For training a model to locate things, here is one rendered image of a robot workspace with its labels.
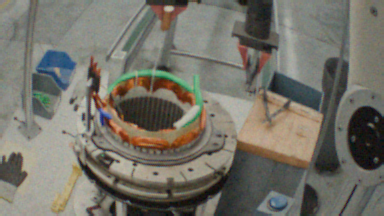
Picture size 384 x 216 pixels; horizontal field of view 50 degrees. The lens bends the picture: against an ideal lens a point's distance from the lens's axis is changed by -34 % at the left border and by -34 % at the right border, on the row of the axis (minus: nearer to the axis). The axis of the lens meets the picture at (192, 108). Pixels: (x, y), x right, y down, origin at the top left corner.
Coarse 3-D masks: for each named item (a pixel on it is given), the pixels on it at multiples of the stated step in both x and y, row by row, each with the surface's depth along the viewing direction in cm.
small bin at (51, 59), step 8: (48, 56) 176; (56, 56) 176; (64, 56) 176; (40, 64) 169; (48, 64) 178; (56, 64) 178; (64, 64) 177; (72, 64) 177; (40, 72) 165; (48, 72) 164; (64, 72) 177; (72, 72) 172; (56, 80) 166; (64, 80) 173; (64, 88) 168
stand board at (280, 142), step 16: (272, 96) 130; (256, 112) 124; (272, 112) 125; (288, 112) 126; (256, 128) 119; (272, 128) 120; (288, 128) 121; (304, 128) 122; (240, 144) 116; (256, 144) 115; (272, 144) 116; (288, 144) 116; (304, 144) 117; (288, 160) 114; (304, 160) 112
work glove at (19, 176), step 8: (8, 160) 130; (16, 160) 132; (0, 168) 126; (8, 168) 127; (16, 168) 129; (0, 176) 124; (8, 176) 125; (16, 176) 126; (24, 176) 128; (0, 184) 122; (8, 184) 123; (16, 184) 124; (0, 192) 119; (8, 192) 120; (8, 200) 118
